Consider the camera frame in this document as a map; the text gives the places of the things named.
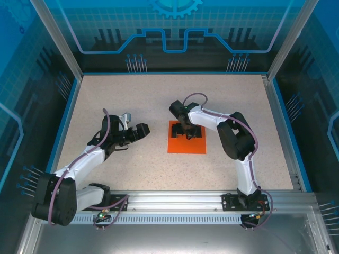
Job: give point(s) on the orange paper sheet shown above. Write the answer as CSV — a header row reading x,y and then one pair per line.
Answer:
x,y
185,146

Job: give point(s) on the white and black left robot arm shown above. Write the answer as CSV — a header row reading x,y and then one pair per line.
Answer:
x,y
63,203

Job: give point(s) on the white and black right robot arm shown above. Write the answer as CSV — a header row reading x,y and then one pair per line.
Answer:
x,y
233,140

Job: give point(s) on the grey metal sheet shelf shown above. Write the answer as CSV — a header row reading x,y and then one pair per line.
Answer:
x,y
172,240

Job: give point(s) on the blue table edge strip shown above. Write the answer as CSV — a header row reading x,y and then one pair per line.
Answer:
x,y
291,137
172,73
63,137

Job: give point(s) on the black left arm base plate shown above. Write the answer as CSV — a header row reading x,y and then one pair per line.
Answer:
x,y
116,198

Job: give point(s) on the aluminium mounting rail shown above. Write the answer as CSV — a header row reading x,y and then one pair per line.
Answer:
x,y
172,199

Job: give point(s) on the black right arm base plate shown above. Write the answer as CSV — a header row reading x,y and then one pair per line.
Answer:
x,y
229,202

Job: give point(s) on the aluminium side rail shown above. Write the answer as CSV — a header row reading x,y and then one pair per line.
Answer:
x,y
274,111

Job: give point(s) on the aluminium frame post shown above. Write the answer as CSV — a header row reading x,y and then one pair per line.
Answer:
x,y
287,45
61,45

